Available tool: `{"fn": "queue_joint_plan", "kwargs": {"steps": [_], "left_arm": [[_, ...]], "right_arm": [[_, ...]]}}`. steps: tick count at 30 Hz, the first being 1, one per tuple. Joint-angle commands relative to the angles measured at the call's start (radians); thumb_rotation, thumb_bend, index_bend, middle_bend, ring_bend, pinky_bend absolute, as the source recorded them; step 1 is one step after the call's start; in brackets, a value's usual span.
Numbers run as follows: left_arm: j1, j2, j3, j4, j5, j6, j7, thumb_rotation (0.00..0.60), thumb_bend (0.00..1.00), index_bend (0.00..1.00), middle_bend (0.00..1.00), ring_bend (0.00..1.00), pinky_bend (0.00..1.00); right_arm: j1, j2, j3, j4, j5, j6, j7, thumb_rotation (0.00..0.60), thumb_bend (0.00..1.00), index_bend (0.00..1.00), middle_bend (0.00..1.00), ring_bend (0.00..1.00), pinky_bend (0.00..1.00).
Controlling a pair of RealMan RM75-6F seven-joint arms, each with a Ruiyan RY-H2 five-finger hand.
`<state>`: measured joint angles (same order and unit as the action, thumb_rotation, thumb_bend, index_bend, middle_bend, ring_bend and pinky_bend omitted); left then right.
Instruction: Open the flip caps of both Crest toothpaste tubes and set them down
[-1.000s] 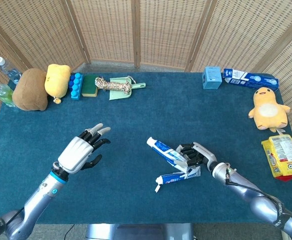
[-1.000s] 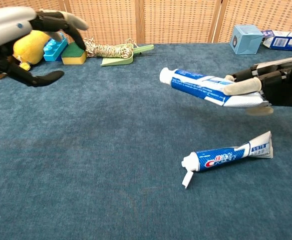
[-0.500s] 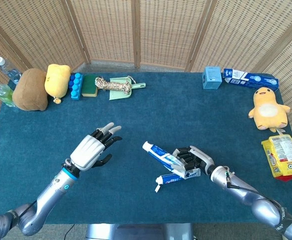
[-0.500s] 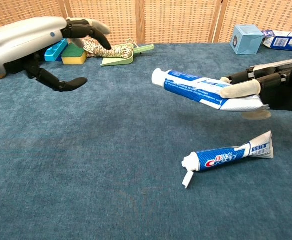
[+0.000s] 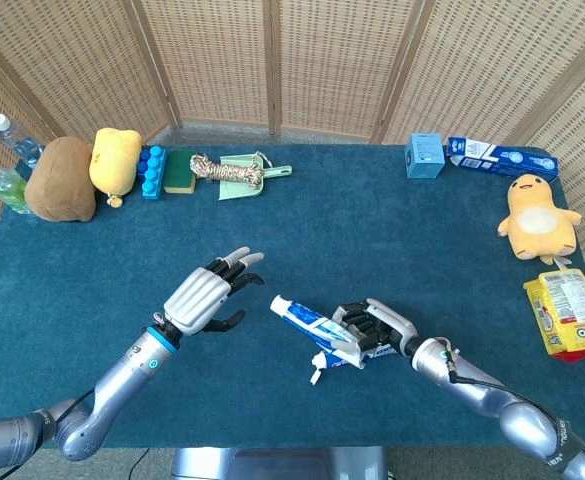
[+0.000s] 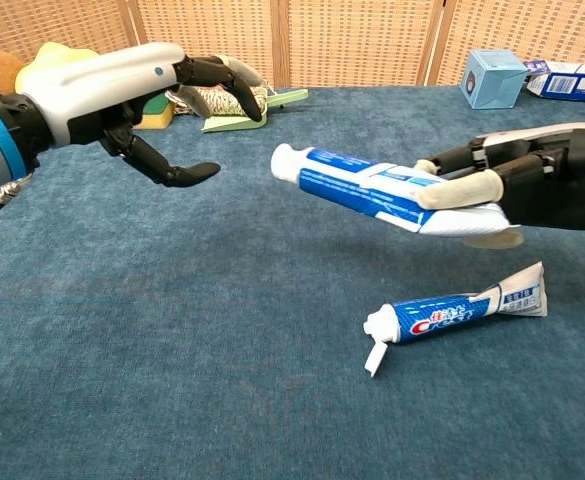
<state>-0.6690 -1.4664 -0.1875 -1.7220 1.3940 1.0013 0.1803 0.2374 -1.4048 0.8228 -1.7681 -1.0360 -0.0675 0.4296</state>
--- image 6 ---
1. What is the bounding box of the green yellow sponge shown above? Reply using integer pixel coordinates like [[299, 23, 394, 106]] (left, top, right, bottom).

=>
[[132, 93, 175, 131]]

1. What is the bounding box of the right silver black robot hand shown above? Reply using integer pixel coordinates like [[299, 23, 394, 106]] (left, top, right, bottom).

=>
[[414, 121, 585, 250]]

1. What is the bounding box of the yellow pear plush toy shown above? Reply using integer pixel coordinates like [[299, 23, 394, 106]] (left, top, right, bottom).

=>
[[14, 42, 99, 92]]

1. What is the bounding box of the toothpaste tube with Crest logo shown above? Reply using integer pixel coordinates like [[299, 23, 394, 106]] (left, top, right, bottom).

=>
[[363, 260, 548, 379]]

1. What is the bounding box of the blue white carton box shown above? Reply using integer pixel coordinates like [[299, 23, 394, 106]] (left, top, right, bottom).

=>
[[523, 59, 585, 105]]

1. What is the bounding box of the light blue cardboard box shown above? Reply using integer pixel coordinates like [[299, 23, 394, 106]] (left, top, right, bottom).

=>
[[459, 48, 529, 110]]

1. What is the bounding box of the blue table cloth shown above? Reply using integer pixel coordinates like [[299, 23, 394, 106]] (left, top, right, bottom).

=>
[[0, 85, 585, 480]]

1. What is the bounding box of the toothpaste tube with text print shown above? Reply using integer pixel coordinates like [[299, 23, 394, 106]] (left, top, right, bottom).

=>
[[270, 143, 511, 236]]

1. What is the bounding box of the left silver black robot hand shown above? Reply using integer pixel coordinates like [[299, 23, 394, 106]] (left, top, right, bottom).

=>
[[19, 42, 265, 189]]

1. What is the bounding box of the braided rope bundle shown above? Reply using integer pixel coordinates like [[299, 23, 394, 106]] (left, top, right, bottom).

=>
[[171, 83, 269, 119]]

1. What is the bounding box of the woven bamboo folding screen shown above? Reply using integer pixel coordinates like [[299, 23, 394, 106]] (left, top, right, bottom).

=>
[[0, 0, 585, 92]]

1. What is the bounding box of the light green dustpan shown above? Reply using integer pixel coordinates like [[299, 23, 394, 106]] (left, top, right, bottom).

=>
[[201, 87, 309, 134]]

